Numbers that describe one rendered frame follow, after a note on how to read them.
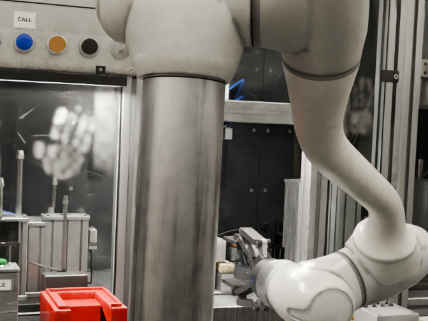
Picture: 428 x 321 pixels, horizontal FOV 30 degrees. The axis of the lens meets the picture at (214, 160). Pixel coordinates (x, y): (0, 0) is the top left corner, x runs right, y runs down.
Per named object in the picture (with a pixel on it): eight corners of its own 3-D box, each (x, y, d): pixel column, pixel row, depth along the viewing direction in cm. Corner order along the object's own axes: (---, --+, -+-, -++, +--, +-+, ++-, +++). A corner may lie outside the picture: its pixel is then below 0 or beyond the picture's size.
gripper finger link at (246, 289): (272, 276, 149) (272, 283, 149) (249, 289, 159) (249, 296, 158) (252, 277, 148) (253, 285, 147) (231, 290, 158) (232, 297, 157)
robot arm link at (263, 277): (315, 262, 139) (300, 256, 144) (267, 263, 136) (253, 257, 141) (313, 314, 139) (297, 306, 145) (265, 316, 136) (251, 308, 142)
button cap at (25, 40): (16, 49, 144) (16, 32, 144) (14, 49, 146) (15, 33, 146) (32, 50, 145) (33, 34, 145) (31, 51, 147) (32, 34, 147)
